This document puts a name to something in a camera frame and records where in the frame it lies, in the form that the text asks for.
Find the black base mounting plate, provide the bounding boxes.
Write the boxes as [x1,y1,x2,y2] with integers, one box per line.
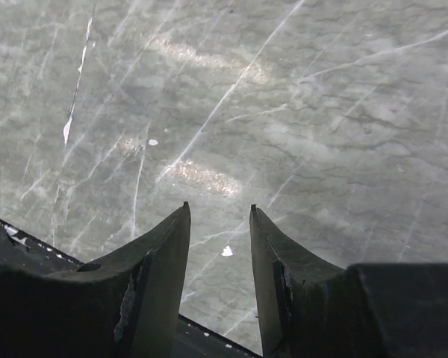
[0,220,259,358]

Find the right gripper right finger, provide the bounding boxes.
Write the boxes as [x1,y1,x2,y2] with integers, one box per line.
[249,207,448,357]

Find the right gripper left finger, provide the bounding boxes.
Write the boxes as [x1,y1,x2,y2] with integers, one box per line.
[0,204,191,357]

